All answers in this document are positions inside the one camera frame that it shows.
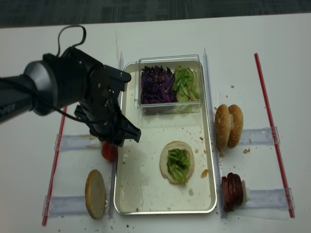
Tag stack of meat patties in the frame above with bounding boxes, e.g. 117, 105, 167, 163
222, 172, 244, 212

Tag clear lower cross rail right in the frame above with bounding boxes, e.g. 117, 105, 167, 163
244, 188, 295, 210

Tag red strip left side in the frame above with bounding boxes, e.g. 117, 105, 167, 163
42, 116, 66, 227

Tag clear plastic salad container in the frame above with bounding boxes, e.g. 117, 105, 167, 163
136, 54, 204, 115

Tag clear cross rail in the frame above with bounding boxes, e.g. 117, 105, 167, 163
42, 196, 88, 216
238, 127, 280, 145
54, 134, 102, 151
244, 188, 295, 210

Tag sesame bun half right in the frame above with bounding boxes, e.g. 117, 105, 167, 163
227, 104, 243, 149

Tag green lettuce shreds in container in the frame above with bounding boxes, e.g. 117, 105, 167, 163
173, 66, 200, 102

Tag red strip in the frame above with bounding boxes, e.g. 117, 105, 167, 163
42, 116, 66, 227
254, 53, 295, 218

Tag red tomato slice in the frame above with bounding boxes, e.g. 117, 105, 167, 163
101, 141, 117, 162

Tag black cable loop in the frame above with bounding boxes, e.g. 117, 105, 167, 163
54, 24, 87, 58

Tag sesame bun half left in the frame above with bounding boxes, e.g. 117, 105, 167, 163
214, 104, 231, 150

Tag plain bun half standing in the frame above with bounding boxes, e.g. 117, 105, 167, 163
85, 169, 106, 219

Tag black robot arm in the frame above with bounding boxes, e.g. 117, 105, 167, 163
0, 47, 141, 147

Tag sesame bun half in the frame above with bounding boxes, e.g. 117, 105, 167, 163
227, 104, 243, 149
214, 104, 231, 150

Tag white metal tray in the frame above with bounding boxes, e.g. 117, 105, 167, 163
113, 62, 218, 215

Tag bun base with lettuce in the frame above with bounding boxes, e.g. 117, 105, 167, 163
159, 141, 194, 184

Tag purple cabbage shreds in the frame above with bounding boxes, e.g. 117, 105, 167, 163
140, 66, 177, 104

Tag clear long rail right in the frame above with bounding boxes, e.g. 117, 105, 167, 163
203, 48, 225, 219

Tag clear upper cross rail right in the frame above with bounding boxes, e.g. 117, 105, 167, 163
238, 127, 280, 145

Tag red strip right side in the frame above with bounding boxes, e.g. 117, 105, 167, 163
254, 53, 295, 218

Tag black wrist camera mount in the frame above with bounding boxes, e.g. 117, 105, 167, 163
106, 66, 132, 93

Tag clear lower cross rail left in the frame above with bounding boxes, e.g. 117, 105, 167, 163
42, 196, 88, 216

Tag clear upper cross rail left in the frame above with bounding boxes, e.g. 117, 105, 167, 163
54, 134, 102, 151

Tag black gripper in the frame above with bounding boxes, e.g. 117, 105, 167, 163
74, 66, 141, 147

